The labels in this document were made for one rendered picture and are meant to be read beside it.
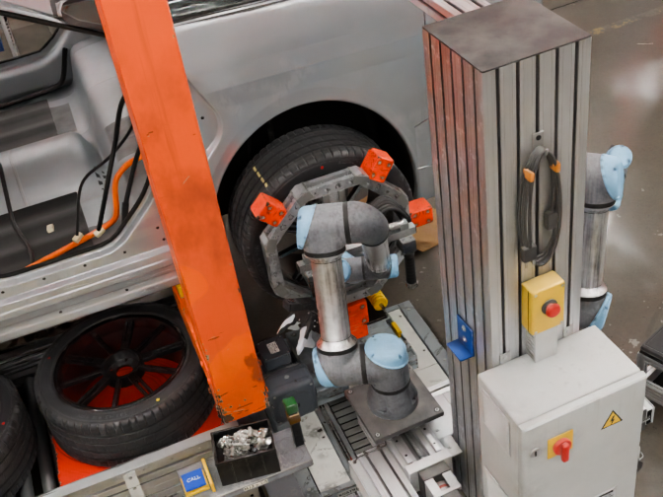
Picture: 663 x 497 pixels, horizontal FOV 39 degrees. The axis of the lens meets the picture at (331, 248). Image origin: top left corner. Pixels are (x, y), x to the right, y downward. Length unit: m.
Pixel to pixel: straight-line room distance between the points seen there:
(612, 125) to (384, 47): 2.46
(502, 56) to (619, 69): 4.22
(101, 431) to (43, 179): 1.16
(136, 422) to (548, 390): 1.65
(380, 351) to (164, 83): 0.93
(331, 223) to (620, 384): 0.83
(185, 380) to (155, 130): 1.21
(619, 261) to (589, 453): 2.26
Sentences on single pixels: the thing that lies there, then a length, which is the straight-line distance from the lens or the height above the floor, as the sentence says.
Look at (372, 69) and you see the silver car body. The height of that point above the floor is 1.36.
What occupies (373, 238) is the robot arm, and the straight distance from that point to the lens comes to 2.56.
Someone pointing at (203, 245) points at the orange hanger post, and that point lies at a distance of 2.80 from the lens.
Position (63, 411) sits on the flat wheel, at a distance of 3.56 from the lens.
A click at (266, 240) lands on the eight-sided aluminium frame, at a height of 0.97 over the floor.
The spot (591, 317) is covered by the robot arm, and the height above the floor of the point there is 1.00.
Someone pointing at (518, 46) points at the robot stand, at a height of 2.03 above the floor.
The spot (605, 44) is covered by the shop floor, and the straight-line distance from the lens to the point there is 6.39.
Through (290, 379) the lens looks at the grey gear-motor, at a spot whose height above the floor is 0.40.
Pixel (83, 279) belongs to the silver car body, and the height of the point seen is 0.91.
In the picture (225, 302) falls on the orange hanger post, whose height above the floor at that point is 1.03.
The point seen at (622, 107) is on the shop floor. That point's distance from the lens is 5.71.
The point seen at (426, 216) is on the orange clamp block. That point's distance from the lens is 3.45.
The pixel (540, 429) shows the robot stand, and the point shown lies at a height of 1.21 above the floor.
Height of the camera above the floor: 2.91
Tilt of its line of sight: 38 degrees down
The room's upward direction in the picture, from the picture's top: 9 degrees counter-clockwise
